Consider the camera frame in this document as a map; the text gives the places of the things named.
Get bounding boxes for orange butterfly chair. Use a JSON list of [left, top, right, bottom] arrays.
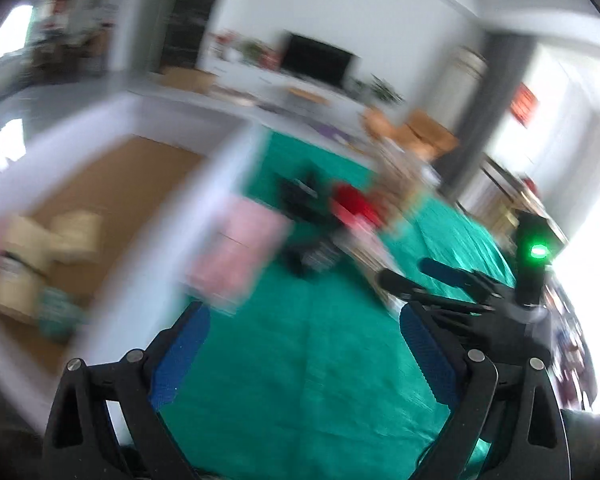
[[362, 107, 458, 162]]

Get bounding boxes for pink cloths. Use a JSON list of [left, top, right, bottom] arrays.
[[186, 196, 294, 315]]

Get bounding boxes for small beige packaged box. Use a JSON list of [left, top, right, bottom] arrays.
[[50, 209, 104, 264]]

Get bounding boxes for clear jar of snacks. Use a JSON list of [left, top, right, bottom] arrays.
[[366, 139, 440, 237]]

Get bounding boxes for green potted plant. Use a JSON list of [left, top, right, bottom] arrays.
[[366, 75, 403, 105]]

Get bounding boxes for red wall hanging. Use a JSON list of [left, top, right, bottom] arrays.
[[509, 82, 538, 127]]

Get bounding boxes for black flat television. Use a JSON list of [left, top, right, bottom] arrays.
[[278, 32, 358, 90]]

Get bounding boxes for purple floor mat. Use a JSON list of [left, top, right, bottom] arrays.
[[308, 122, 358, 143]]

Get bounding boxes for red yarn balls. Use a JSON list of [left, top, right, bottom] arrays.
[[329, 182, 382, 229]]

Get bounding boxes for white cardboard box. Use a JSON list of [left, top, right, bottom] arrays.
[[0, 92, 266, 434]]

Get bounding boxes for dark tall display cabinet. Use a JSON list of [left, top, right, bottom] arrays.
[[160, 0, 215, 70]]

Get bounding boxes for red flower bouquet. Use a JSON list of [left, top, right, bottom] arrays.
[[211, 29, 240, 61]]

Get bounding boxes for beige cloth with band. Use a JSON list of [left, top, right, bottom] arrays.
[[0, 216, 52, 324]]

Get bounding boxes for wooden bench with metal legs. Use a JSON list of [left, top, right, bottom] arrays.
[[285, 86, 330, 107]]

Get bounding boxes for black beaded scrunchie bundle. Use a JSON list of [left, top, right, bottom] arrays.
[[275, 164, 328, 226]]

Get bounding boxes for white tv cabinet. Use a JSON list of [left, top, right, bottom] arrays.
[[198, 58, 365, 129]]

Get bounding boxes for green patterned small item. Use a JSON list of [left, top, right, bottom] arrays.
[[38, 287, 86, 344]]

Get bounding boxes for wooden railing furniture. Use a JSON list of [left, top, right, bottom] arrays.
[[456, 155, 568, 257]]

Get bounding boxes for brown cardboard box on floor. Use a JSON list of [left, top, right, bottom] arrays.
[[159, 66, 218, 94]]

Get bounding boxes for white standing air conditioner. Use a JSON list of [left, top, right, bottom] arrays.
[[426, 47, 488, 130]]

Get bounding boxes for clear bag of sticks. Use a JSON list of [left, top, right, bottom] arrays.
[[339, 230, 404, 318]]

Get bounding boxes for green tablecloth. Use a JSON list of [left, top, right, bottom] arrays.
[[157, 127, 519, 480]]

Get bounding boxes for black bag bundle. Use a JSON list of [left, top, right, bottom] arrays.
[[284, 237, 343, 280]]

